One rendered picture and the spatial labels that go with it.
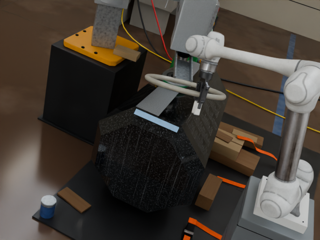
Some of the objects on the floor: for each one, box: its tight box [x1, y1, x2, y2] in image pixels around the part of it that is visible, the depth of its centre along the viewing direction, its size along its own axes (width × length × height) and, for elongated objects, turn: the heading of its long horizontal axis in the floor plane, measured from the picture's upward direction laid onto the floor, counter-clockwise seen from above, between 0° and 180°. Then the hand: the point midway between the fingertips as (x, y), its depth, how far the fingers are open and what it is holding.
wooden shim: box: [57, 187, 91, 213], centre depth 326 cm, size 25×10×2 cm, turn 34°
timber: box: [195, 173, 223, 211], centre depth 362 cm, size 30×12×12 cm, turn 138°
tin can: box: [40, 195, 56, 219], centre depth 307 cm, size 10×10×13 cm
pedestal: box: [38, 26, 148, 146], centre depth 398 cm, size 66×66×74 cm
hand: (196, 108), depth 243 cm, fingers closed on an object, 3 cm apart
